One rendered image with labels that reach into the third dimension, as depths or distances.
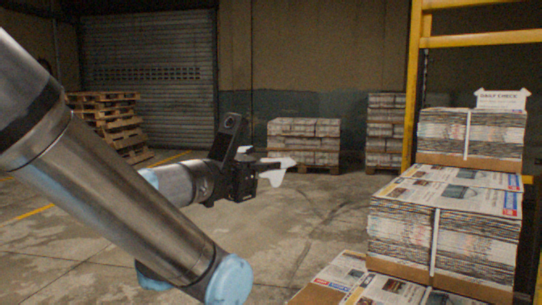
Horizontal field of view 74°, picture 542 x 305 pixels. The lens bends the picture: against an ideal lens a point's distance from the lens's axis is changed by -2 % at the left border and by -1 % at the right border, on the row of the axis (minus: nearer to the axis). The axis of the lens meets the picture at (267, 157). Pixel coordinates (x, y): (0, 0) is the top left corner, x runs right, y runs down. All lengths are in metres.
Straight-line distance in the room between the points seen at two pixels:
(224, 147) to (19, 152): 0.39
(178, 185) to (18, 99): 0.31
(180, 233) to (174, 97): 7.96
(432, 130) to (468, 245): 0.67
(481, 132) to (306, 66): 6.15
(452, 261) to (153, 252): 0.86
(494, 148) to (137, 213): 1.43
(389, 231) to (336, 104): 6.46
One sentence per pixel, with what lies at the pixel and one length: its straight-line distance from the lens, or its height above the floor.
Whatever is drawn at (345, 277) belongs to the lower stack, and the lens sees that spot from 1.63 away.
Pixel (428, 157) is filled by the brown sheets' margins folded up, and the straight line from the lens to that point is 1.65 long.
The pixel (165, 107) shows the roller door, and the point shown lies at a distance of 8.50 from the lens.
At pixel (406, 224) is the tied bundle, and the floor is 1.00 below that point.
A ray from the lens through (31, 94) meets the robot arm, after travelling 0.33.
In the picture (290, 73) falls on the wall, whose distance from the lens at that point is 7.60.
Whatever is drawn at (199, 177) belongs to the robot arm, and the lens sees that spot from 0.61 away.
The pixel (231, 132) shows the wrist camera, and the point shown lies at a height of 1.30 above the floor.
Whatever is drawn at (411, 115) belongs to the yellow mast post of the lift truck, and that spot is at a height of 1.22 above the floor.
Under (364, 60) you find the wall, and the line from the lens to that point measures 7.52.
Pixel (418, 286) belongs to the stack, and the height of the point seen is 0.83.
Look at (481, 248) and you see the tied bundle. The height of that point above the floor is 0.97.
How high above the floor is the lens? 1.38
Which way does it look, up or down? 11 degrees down
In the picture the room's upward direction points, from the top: straight up
